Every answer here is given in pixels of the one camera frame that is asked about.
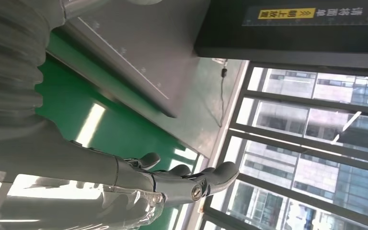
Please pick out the black and yellow ruler label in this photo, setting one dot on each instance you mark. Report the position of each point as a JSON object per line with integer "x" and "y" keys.
{"x": 285, "y": 13}

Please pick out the black scanner platform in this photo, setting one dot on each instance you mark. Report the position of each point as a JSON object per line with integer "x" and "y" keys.
{"x": 146, "y": 41}

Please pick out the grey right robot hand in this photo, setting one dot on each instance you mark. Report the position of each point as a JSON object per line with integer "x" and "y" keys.
{"x": 60, "y": 162}

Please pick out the dark window frame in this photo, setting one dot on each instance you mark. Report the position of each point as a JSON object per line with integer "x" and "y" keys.
{"x": 298, "y": 144}

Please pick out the black scanner column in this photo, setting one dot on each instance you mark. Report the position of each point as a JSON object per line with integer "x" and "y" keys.
{"x": 298, "y": 41}

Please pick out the green conveyor belt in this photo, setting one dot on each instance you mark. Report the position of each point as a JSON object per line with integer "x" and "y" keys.
{"x": 63, "y": 104}

